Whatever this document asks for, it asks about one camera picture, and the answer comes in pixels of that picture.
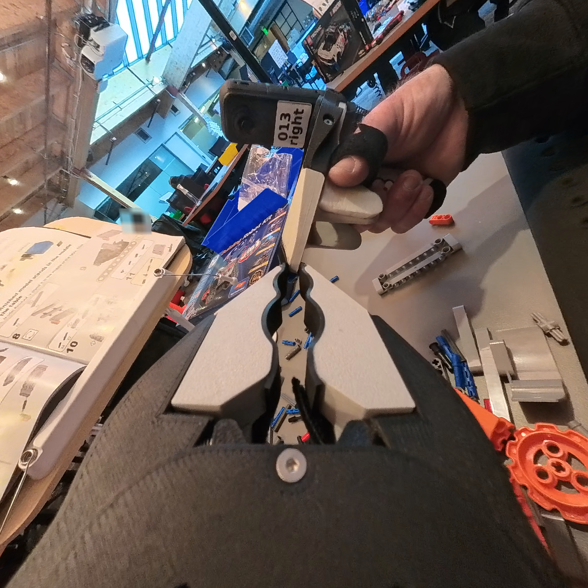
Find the black car kit box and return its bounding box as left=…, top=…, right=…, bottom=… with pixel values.
left=302, top=0, right=376, bottom=84

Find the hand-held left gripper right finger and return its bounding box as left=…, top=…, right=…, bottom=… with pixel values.
left=301, top=265, right=417, bottom=443

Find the clear plastic bag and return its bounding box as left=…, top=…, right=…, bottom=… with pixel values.
left=238, top=146, right=296, bottom=204

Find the white instruction booklet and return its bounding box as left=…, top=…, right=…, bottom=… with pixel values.
left=0, top=225, right=185, bottom=502

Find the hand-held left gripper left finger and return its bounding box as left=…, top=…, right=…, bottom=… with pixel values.
left=170, top=266, right=284, bottom=444

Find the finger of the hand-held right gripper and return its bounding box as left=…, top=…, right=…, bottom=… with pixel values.
left=280, top=168, right=325, bottom=273

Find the blue plastic bin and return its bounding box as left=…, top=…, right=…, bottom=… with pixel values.
left=201, top=146, right=305, bottom=263

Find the orange curved panel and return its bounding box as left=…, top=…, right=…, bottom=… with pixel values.
left=454, top=387, right=516, bottom=454

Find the white ceiling camera unit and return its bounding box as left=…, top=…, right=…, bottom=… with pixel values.
left=79, top=15, right=128, bottom=82

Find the long light grey beam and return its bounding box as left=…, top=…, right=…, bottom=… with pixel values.
left=452, top=305, right=484, bottom=374
left=474, top=327, right=514, bottom=424

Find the person's right hand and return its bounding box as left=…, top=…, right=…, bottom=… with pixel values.
left=327, top=63, right=470, bottom=235

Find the person's right forearm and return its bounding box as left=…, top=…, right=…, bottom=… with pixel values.
left=432, top=0, right=588, bottom=153

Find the long wooden table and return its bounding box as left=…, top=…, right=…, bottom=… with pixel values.
left=183, top=144, right=250, bottom=227

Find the white book stand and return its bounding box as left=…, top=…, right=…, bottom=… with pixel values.
left=28, top=238, right=185, bottom=481

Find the pile of small building pieces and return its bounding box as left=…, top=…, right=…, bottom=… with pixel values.
left=270, top=273, right=479, bottom=443

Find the group of orange gear wheels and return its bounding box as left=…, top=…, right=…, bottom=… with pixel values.
left=504, top=422, right=588, bottom=552

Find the blue robot kit box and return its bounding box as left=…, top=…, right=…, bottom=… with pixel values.
left=183, top=200, right=291, bottom=321

